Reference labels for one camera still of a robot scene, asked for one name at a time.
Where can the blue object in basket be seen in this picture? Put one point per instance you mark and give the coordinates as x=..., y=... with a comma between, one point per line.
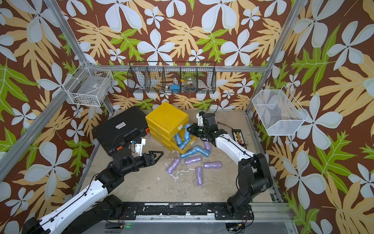
x=175, y=89

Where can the aluminium frame post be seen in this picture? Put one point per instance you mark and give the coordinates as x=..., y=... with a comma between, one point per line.
x=285, y=32

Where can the black tool case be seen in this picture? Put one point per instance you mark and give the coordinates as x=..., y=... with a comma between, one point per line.
x=117, y=132

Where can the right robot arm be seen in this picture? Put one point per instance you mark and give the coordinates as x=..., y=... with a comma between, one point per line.
x=254, y=176

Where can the yellow plastic drawer cabinet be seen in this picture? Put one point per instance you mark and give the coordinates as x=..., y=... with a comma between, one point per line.
x=164, y=123

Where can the black parallel charging board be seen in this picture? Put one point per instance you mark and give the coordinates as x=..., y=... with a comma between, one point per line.
x=238, y=136

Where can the purple trash bag roll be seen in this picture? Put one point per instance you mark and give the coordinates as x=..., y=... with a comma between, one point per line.
x=207, y=145
x=199, y=175
x=192, y=160
x=212, y=165
x=173, y=166

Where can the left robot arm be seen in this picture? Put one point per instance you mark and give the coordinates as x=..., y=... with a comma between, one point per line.
x=85, y=209

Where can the white wire basket left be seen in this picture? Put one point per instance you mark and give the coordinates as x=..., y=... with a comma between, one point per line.
x=89, y=85

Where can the blue trash bag roll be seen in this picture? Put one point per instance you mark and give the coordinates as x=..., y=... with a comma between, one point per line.
x=178, y=139
x=184, y=143
x=189, y=153
x=187, y=135
x=202, y=151

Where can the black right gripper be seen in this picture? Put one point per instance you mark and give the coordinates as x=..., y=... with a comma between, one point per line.
x=194, y=131

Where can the clear jar in basket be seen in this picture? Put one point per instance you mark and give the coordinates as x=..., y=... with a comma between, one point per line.
x=190, y=84

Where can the black wire basket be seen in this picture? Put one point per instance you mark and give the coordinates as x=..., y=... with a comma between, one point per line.
x=159, y=77

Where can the yellow drawer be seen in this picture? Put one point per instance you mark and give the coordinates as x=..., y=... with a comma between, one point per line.
x=183, y=140

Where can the white mesh basket right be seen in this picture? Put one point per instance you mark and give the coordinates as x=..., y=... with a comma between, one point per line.
x=279, y=111

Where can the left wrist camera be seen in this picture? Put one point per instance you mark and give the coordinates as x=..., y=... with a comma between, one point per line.
x=138, y=145

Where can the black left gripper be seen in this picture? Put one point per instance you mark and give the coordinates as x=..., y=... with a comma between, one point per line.
x=151, y=161

